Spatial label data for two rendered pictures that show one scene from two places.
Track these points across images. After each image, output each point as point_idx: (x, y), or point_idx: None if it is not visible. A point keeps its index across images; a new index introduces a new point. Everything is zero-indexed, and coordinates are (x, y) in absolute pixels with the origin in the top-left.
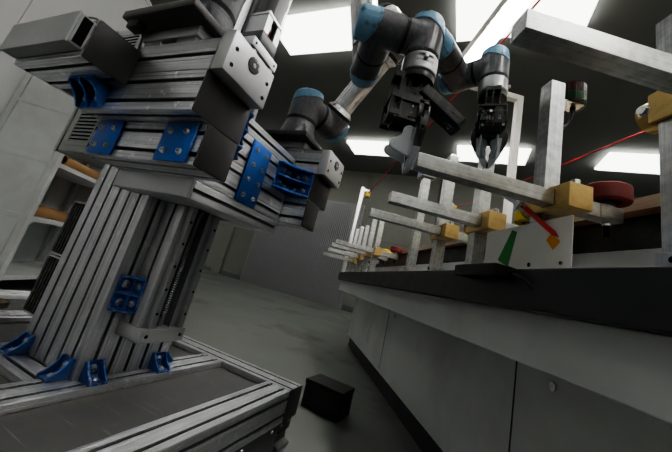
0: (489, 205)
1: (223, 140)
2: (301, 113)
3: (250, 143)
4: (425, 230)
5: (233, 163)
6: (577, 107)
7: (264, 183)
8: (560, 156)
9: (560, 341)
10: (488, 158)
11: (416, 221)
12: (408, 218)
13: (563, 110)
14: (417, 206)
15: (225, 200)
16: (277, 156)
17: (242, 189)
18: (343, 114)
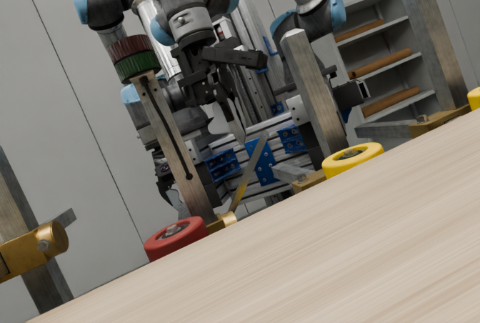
0: (328, 146)
1: (204, 189)
2: (281, 56)
3: (244, 147)
4: (409, 137)
5: (243, 169)
6: (138, 78)
7: (278, 157)
8: (173, 176)
9: None
10: (291, 66)
11: (393, 127)
12: (385, 126)
13: (142, 104)
14: (283, 179)
15: (256, 191)
16: (272, 130)
17: (261, 178)
18: (305, 11)
